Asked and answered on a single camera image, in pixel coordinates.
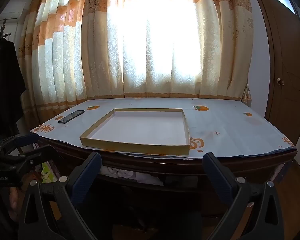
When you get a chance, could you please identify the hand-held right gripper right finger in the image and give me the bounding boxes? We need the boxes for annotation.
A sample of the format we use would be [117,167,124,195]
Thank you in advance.
[202,152,283,240]

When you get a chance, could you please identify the shallow cardboard tray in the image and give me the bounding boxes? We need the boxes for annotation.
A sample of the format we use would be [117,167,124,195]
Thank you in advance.
[79,108,190,155]

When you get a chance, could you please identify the black hanging clothes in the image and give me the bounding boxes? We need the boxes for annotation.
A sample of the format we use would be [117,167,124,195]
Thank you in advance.
[0,39,27,140]

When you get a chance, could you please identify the black smartphone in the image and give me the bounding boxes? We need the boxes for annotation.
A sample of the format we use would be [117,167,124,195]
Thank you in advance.
[58,110,85,124]

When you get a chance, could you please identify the cream orange patterned curtain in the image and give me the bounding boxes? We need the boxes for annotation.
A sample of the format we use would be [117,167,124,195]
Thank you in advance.
[16,0,254,124]

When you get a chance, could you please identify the white printed tablecloth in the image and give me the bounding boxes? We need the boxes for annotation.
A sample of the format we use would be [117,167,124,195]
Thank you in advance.
[30,97,297,158]

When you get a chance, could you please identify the green white cloth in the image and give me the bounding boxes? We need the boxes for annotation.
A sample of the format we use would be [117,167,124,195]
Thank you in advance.
[40,161,58,183]

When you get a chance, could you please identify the white crinkled underwear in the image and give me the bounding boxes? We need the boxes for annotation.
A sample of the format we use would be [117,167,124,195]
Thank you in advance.
[100,165,164,186]

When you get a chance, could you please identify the wooden drawer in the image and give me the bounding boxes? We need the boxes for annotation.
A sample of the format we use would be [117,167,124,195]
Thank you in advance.
[97,165,200,193]

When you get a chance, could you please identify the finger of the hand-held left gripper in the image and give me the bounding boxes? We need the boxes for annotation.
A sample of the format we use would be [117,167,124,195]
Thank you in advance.
[0,145,62,173]
[0,133,40,155]

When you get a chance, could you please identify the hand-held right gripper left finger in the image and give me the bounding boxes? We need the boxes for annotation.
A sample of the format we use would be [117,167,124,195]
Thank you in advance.
[18,151,102,240]

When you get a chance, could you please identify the brown wooden door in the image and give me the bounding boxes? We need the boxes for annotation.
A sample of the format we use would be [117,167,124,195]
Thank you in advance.
[251,0,300,147]

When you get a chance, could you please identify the curtain tassel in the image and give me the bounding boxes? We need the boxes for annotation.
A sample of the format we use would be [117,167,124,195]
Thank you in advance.
[241,84,252,104]

